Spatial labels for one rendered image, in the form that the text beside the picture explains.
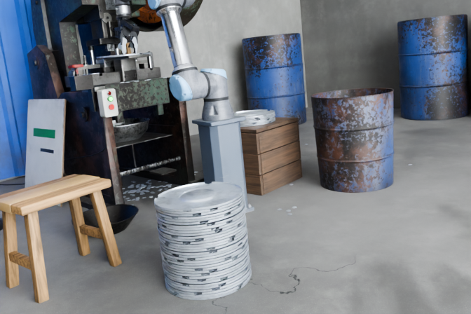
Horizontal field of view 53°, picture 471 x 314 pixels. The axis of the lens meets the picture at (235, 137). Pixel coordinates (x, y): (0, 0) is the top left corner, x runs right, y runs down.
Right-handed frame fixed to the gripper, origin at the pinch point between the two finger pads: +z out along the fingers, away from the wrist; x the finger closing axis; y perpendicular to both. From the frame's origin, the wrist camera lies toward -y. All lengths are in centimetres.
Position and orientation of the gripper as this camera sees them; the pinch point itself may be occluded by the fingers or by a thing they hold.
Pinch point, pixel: (130, 52)
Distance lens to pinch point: 259.6
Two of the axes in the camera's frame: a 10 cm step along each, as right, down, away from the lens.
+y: -7.0, -0.5, 7.1
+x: -7.1, 1.8, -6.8
